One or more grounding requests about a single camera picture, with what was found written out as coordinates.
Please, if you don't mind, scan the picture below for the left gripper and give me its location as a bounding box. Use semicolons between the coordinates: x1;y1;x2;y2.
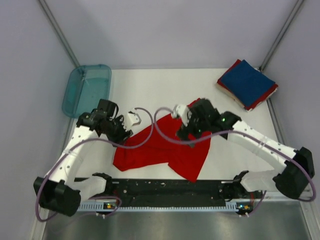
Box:
102;115;133;147

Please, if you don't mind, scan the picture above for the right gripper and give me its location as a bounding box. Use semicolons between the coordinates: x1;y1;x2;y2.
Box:
176;107;210;147

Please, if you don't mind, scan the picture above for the red t shirt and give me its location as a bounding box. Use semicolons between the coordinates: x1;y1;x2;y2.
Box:
216;59;279;111
113;114;211;183

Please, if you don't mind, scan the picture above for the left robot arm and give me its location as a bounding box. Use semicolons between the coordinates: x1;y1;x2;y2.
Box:
33;99;141;217

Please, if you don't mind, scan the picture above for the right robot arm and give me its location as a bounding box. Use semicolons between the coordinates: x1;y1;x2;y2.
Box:
171;98;315;200

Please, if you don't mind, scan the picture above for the folded cream t shirt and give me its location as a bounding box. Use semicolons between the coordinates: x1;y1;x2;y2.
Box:
215;83;245;109

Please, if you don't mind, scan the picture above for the teal plastic bin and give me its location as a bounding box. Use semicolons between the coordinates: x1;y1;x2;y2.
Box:
61;64;112;119

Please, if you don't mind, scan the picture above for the folded blue t shirt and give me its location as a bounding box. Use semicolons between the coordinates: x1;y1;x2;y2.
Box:
220;59;276;107

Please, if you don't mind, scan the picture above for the folded red t shirt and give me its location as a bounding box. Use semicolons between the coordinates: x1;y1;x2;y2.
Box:
216;59;279;111

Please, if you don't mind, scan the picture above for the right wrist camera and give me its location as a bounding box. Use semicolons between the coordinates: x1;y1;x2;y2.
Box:
171;104;192;126

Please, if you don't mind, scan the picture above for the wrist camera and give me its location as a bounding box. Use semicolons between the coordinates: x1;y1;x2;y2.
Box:
123;111;142;131
171;104;192;126

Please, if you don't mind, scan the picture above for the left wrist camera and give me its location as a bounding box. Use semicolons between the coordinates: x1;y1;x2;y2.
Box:
123;111;142;131

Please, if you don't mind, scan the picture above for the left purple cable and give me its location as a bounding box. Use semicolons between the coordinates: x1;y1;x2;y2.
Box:
35;107;154;222

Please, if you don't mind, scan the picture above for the purple cable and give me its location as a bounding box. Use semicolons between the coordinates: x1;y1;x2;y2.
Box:
35;107;154;222
153;106;316;218

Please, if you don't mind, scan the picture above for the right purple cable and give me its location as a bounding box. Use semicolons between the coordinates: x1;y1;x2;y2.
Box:
153;106;316;218

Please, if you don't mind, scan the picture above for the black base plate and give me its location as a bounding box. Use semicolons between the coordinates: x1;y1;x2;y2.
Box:
104;178;262;208

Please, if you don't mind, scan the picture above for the grey cable duct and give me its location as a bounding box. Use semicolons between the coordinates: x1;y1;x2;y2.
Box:
77;200;251;213

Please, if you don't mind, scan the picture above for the left aluminium frame post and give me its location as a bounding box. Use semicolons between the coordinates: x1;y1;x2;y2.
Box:
37;0;81;68

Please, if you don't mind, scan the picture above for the aluminium frame post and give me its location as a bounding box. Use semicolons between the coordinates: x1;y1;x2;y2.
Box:
258;0;306;73
37;0;81;68

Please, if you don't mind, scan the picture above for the right aluminium frame post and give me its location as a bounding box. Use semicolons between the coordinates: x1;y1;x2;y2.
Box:
258;0;306;73

